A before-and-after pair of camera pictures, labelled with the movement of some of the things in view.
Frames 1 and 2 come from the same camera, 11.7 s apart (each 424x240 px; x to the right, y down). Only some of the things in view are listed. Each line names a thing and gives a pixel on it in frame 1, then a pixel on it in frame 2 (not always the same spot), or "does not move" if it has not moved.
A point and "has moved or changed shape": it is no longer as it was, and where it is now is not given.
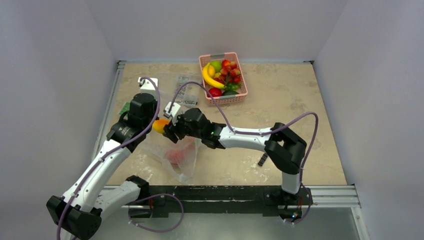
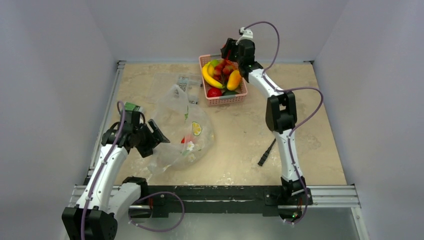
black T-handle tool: [262, 161] does not move
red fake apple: [215, 92] does not move
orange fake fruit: [158, 125] → [234, 80]
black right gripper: [172, 131] → [232, 50]
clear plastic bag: [178, 158] has moved or changed shape
